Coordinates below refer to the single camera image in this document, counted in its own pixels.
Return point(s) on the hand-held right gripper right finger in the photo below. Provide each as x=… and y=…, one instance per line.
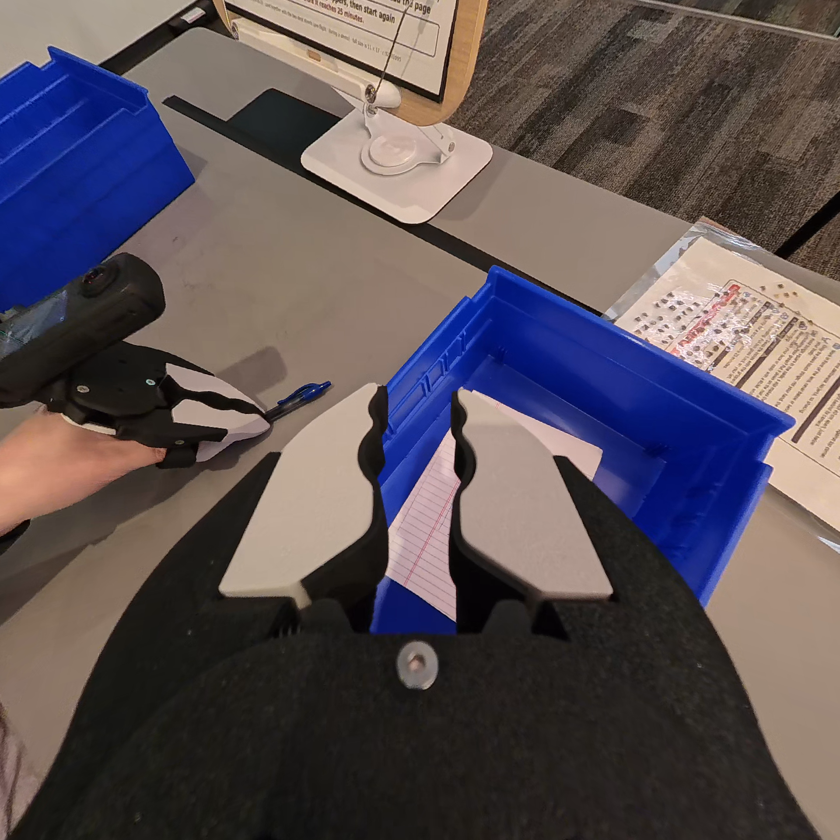
x=525, y=518

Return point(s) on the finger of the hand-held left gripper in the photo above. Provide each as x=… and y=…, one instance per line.
x=203, y=384
x=243, y=433

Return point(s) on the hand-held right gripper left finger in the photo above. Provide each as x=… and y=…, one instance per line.
x=302, y=518

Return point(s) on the blue retractable pen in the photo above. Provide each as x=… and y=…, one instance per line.
x=302, y=396

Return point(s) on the blue plastic bin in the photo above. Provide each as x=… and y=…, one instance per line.
x=98, y=197
x=590, y=354

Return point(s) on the person's left hand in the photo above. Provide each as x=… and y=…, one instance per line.
x=65, y=466

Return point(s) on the lined paper sheet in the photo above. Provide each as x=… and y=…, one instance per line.
x=426, y=518

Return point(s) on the dark table mat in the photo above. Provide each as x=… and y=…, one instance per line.
x=282, y=124

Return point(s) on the white document stand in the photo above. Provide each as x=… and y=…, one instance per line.
x=407, y=184

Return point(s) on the laminated printed sheet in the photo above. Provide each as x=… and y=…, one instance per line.
x=754, y=328

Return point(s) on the black floor box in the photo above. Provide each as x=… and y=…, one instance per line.
x=190, y=16

